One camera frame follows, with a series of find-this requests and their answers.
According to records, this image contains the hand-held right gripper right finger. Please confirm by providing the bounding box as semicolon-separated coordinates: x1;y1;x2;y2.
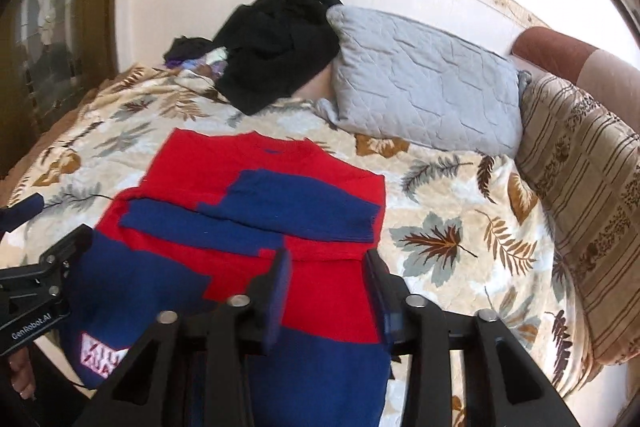
362;249;583;427

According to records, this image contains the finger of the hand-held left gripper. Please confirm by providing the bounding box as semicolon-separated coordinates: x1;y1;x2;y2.
0;193;46;235
0;224;94;305

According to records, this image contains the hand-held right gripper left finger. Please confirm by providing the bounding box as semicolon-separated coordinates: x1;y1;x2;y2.
75;248;293;427

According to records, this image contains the red and blue sweater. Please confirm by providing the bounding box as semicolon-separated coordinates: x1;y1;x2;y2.
57;129;392;427

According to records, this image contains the small pile of dark clothes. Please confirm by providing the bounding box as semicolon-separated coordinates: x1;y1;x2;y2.
163;36;231;80

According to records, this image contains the person's left hand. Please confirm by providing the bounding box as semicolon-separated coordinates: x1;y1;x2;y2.
7;347;37;402

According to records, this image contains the leaf print blanket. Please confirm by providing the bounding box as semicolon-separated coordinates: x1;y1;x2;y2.
0;63;593;427

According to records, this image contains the wooden door with stained glass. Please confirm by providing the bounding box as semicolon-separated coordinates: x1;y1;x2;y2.
0;0;132;180

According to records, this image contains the grey quilted pillow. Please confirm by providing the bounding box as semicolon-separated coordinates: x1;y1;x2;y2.
314;5;532;156

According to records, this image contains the striped brown cushion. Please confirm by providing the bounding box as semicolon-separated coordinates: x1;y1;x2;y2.
514;73;640;367

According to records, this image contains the black garment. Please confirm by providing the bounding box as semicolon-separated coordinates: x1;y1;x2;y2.
212;0;345;116

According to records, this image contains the brown padded headboard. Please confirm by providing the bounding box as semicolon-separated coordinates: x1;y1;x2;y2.
511;26;640;108

